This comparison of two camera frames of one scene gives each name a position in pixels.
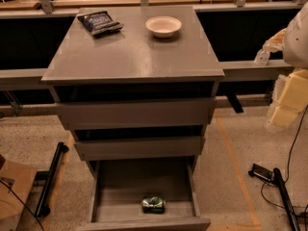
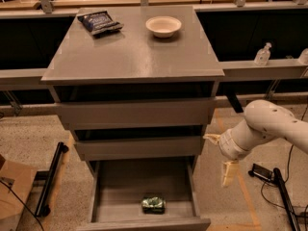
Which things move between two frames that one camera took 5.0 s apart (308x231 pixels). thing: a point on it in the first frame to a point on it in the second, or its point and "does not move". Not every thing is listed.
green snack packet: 153,205 does not move
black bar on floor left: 42,209 does not move
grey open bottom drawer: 143,195 does not move
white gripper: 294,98 to 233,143
